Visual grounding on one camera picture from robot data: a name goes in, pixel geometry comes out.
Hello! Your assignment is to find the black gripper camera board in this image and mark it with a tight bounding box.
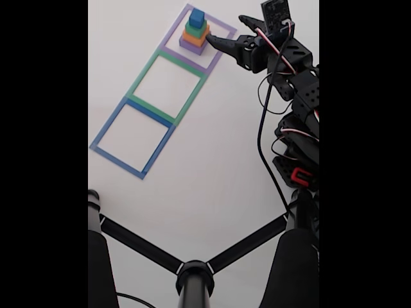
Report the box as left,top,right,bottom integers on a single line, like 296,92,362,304
260,0,295,41

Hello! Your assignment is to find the black tripod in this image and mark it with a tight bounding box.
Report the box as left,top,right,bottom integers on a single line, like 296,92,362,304
88,189,320,308

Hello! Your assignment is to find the large purple cube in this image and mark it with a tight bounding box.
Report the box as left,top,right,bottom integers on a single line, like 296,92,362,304
179,31,212,56

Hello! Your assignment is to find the red white servo wire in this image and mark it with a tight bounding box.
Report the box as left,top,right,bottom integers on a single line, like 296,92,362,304
255,21,296,115

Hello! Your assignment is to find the purple tape square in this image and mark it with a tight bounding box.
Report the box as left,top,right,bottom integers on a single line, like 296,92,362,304
159,3,238,76

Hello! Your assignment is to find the small blue cube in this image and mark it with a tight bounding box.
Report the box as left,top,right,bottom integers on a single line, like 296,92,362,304
188,8,206,28

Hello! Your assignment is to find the red table clamp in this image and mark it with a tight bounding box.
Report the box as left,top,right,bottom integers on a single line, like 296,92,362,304
290,167,314,187

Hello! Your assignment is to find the orange cube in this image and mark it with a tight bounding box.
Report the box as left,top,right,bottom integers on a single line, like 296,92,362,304
182,30,211,48

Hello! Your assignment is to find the black camera cable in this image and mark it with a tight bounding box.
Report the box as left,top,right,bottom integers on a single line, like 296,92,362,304
256,22,291,216

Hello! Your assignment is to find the blue tape square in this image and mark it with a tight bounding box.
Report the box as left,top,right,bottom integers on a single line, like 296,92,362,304
89,96,177,180

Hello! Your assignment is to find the green tape square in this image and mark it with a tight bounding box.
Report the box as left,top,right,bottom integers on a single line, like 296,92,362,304
125,47,208,126

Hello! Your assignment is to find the thin black cable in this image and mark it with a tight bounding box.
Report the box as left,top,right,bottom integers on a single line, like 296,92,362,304
115,291,158,308

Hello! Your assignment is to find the green cube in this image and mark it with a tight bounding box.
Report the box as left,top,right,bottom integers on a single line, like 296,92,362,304
185,21,210,38

